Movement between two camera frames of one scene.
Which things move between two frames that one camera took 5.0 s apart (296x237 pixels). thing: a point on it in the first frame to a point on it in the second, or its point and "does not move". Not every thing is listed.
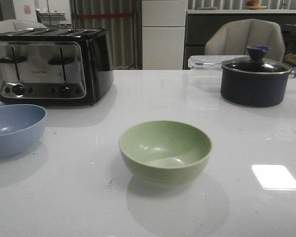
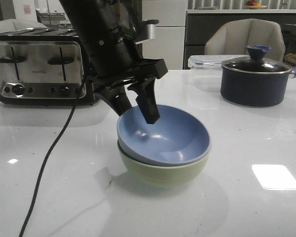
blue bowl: [16, 128] to [178, 138]
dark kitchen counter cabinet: [199, 27] does not move
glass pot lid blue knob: [256, 64] does not move
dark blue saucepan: [256, 81] does not move
